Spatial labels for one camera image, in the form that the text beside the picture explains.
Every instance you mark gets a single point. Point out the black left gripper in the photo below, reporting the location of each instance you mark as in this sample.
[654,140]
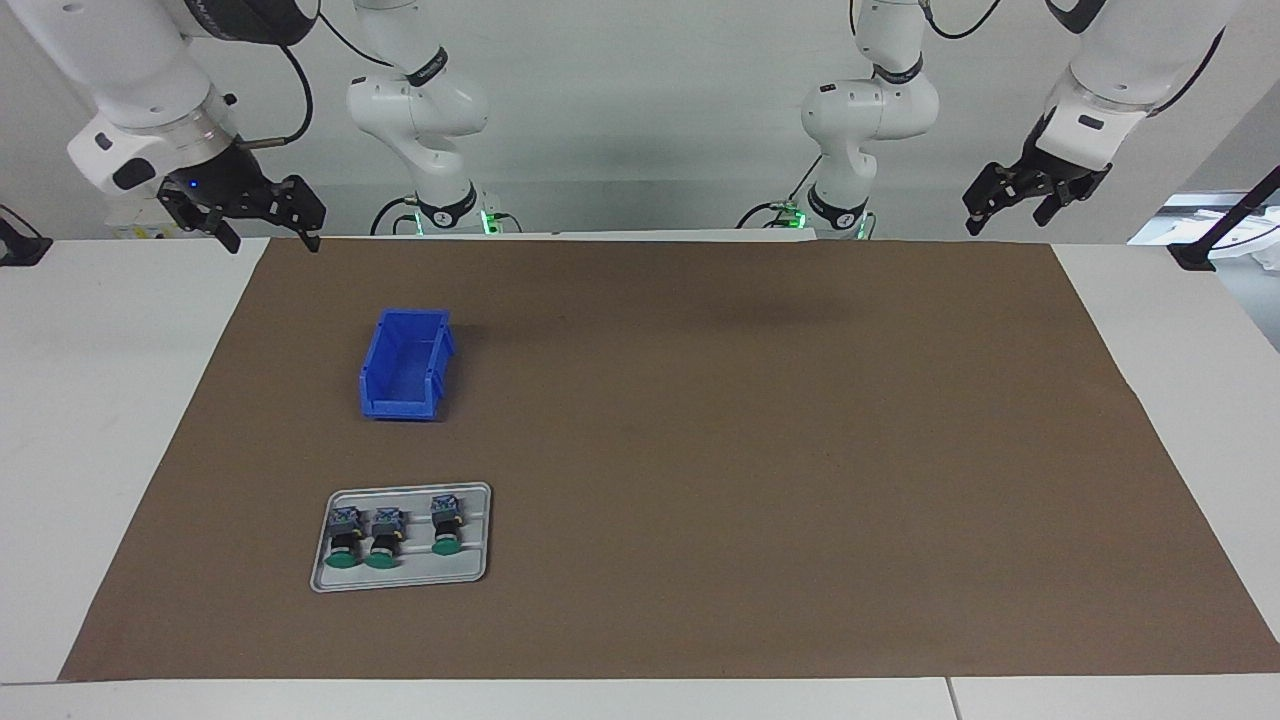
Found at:
[1050,172]

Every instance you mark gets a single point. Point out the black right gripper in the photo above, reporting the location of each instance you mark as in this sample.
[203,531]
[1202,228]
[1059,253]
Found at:
[225,185]

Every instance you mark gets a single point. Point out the green push button switch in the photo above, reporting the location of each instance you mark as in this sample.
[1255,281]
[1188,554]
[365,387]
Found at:
[343,540]
[385,540]
[445,525]

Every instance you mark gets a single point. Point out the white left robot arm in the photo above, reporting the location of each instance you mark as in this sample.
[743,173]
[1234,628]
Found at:
[870,110]

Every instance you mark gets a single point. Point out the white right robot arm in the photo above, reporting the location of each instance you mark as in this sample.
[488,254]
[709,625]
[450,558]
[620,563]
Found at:
[150,80]

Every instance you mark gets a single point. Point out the white cardboard box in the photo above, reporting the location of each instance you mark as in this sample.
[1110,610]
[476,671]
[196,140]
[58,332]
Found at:
[130,225]

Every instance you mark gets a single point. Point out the white background workbench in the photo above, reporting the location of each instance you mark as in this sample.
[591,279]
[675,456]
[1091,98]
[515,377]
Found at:
[1180,215]

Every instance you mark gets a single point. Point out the black angled stand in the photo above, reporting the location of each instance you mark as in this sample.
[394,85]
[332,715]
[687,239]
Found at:
[1195,255]

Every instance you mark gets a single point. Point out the blue plastic storage bin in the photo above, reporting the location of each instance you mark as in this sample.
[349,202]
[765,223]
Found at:
[405,365]

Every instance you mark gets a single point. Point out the grey metal tray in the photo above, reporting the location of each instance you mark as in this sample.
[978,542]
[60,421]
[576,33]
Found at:
[470,565]

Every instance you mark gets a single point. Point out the brown table mat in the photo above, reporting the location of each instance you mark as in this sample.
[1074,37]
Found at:
[700,500]

